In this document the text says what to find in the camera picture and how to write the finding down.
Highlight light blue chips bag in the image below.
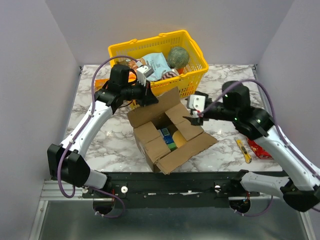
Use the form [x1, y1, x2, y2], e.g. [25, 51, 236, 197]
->
[139, 52, 171, 82]

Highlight pink brown striped pouch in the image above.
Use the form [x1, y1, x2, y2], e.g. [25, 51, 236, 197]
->
[161, 71, 178, 80]

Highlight yellow plastic shopping basket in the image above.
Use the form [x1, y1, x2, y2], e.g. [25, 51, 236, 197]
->
[108, 30, 209, 98]

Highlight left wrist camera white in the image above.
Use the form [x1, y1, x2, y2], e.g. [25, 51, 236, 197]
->
[136, 65, 154, 87]

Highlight round orange sponge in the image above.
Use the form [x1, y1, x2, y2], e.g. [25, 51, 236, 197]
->
[172, 130, 187, 148]

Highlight brown cardboard express box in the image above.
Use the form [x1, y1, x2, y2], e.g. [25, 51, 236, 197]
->
[127, 88, 218, 175]

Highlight green melon ball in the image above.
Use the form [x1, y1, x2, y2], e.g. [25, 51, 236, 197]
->
[167, 46, 190, 69]

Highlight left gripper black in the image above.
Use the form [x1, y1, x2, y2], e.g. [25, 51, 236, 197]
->
[121, 78, 160, 107]

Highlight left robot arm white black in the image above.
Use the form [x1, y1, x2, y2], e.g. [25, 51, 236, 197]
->
[47, 64, 158, 198]

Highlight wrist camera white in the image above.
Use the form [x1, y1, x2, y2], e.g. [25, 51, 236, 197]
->
[136, 65, 154, 87]
[186, 94, 206, 118]

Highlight red snack bag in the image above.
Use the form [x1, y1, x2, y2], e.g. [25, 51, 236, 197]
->
[247, 138, 272, 160]

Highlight yellow utility knife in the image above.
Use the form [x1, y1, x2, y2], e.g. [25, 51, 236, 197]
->
[235, 138, 252, 164]

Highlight aluminium rail frame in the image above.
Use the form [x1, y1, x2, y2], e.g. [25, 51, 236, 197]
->
[28, 178, 316, 240]

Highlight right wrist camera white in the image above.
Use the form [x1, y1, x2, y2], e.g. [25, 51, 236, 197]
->
[186, 94, 206, 118]

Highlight orange snack bag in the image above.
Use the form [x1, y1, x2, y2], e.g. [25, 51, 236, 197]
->
[94, 78, 109, 92]

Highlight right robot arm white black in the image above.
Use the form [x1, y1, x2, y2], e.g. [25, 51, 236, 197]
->
[185, 80, 320, 212]

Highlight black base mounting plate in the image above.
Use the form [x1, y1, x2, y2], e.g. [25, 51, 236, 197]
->
[82, 171, 261, 210]

